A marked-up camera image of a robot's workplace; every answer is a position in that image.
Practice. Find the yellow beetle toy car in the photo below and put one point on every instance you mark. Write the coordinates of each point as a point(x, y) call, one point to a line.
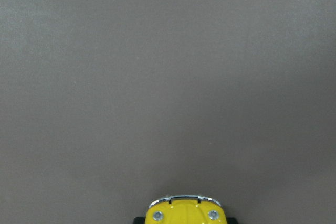
point(185, 209)

